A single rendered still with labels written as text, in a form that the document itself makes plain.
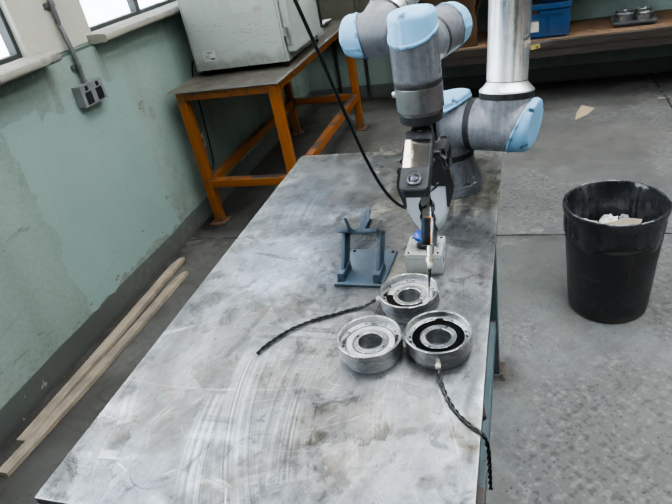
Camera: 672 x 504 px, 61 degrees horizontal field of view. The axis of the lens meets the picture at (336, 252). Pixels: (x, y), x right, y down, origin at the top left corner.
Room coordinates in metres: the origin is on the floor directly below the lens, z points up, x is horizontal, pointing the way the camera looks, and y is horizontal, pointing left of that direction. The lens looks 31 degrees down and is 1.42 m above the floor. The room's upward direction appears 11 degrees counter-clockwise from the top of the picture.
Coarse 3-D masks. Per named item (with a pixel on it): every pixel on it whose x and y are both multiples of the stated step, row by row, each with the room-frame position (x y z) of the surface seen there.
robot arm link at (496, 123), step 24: (504, 0) 1.18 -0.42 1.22; (528, 0) 1.18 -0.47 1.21; (504, 24) 1.17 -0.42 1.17; (528, 24) 1.17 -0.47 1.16; (504, 48) 1.16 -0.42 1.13; (528, 48) 1.17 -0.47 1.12; (504, 72) 1.16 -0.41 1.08; (480, 96) 1.19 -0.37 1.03; (504, 96) 1.14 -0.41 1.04; (528, 96) 1.14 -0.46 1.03; (480, 120) 1.16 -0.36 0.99; (504, 120) 1.13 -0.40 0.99; (528, 120) 1.10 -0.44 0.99; (480, 144) 1.16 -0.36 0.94; (504, 144) 1.13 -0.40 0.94; (528, 144) 1.12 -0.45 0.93
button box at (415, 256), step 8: (440, 240) 0.95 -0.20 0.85; (408, 248) 0.94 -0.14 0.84; (416, 248) 0.93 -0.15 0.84; (424, 248) 0.92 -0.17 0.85; (440, 248) 0.92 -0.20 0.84; (408, 256) 0.92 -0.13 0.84; (416, 256) 0.91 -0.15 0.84; (424, 256) 0.91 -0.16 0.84; (440, 256) 0.89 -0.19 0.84; (408, 264) 0.92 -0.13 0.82; (416, 264) 0.91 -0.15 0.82; (424, 264) 0.91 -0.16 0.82; (440, 264) 0.89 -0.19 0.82; (408, 272) 0.92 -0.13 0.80; (416, 272) 0.91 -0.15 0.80; (424, 272) 0.91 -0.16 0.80; (432, 272) 0.90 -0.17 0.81; (440, 272) 0.90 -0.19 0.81
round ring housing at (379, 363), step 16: (352, 320) 0.76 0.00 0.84; (368, 320) 0.76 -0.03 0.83; (384, 320) 0.75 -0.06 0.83; (368, 336) 0.73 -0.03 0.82; (384, 336) 0.71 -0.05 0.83; (400, 336) 0.69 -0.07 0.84; (368, 352) 0.68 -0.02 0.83; (384, 352) 0.66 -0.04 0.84; (400, 352) 0.68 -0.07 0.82; (352, 368) 0.68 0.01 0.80; (368, 368) 0.66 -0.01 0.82; (384, 368) 0.67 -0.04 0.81
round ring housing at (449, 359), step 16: (416, 320) 0.73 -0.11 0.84; (432, 320) 0.73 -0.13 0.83; (448, 320) 0.72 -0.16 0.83; (464, 320) 0.70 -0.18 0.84; (432, 336) 0.71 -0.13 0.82; (448, 336) 0.70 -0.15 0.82; (416, 352) 0.66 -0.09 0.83; (432, 352) 0.64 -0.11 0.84; (448, 352) 0.64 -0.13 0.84; (464, 352) 0.64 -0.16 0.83; (432, 368) 0.65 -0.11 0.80; (448, 368) 0.64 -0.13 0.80
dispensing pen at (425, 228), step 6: (432, 204) 0.87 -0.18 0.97; (432, 210) 0.87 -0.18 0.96; (432, 216) 0.86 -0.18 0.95; (426, 222) 0.85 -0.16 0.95; (426, 228) 0.84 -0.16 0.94; (426, 234) 0.84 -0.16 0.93; (420, 240) 0.84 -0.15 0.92; (426, 240) 0.83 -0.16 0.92; (426, 246) 0.84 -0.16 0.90; (432, 246) 0.83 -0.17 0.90; (426, 252) 0.83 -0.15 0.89; (432, 252) 0.83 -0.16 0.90; (426, 258) 0.83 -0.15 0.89; (432, 258) 0.82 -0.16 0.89; (432, 264) 0.82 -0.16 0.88
